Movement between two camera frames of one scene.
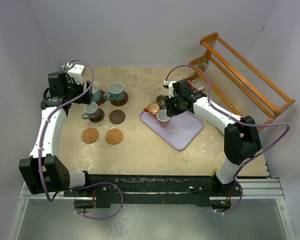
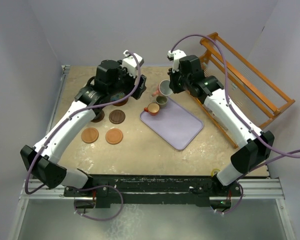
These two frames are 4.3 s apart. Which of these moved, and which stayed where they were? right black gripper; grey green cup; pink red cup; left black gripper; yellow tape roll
Moved: right black gripper; left black gripper; pink red cup
Stayed: grey green cup; yellow tape roll
